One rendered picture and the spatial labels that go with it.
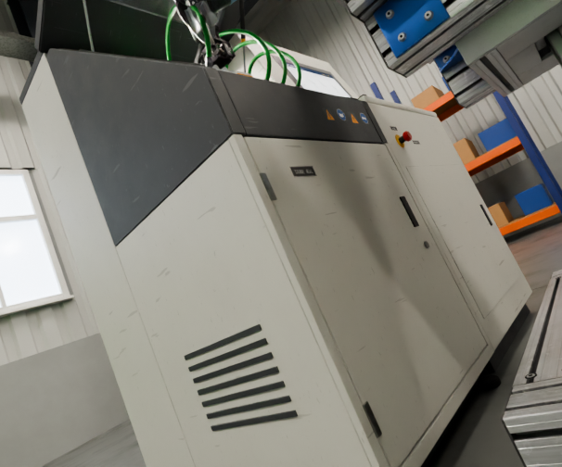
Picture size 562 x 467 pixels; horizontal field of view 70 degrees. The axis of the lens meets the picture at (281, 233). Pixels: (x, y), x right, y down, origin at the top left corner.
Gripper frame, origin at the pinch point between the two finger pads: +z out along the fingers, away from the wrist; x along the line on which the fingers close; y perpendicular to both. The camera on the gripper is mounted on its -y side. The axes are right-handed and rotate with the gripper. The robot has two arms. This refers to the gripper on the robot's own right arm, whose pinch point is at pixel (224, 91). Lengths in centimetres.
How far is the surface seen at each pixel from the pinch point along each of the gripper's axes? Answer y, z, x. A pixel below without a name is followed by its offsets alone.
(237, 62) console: -15.3, -31.0, 35.0
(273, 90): 25.9, 21.2, -15.1
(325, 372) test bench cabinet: 23, 82, -35
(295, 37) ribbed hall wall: -273, -430, 629
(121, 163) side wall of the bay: -13.6, 17.4, -35.1
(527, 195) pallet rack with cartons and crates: -28, 66, 528
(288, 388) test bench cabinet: 12, 84, -35
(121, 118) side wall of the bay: -6.3, 8.4, -35.1
